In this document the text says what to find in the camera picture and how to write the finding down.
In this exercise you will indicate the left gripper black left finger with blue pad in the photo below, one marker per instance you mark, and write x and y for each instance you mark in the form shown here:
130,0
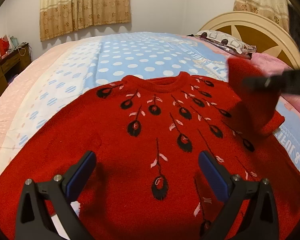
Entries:
33,220

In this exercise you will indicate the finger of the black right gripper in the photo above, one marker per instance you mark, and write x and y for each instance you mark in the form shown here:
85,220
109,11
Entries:
287,83

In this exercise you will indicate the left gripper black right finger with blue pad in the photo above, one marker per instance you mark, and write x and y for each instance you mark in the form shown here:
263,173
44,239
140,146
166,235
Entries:
260,220

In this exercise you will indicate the red knitted embroidered sweater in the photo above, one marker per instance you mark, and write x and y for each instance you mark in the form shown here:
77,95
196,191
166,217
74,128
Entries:
147,136

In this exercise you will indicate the pink pillow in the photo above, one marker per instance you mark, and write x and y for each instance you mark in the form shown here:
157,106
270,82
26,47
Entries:
270,65

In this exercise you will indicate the cream and brown headboard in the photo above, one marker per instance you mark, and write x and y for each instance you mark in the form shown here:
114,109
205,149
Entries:
254,29

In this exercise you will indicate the white patterned pillow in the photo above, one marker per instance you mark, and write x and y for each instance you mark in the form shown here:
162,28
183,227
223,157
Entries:
226,42

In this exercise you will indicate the beige patterned right curtain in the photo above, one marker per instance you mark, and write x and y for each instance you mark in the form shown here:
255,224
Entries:
274,10

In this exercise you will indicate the beige patterned curtain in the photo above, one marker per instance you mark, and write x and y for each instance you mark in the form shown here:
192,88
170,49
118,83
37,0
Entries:
274,10
60,17

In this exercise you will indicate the blue polka dot bedsheet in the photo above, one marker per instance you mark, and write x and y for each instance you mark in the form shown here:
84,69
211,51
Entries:
68,70

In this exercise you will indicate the dark wooden desk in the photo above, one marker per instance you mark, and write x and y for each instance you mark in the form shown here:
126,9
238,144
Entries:
13,64

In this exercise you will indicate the beige patterned left curtain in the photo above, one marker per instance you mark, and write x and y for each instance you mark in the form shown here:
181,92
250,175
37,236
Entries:
60,17

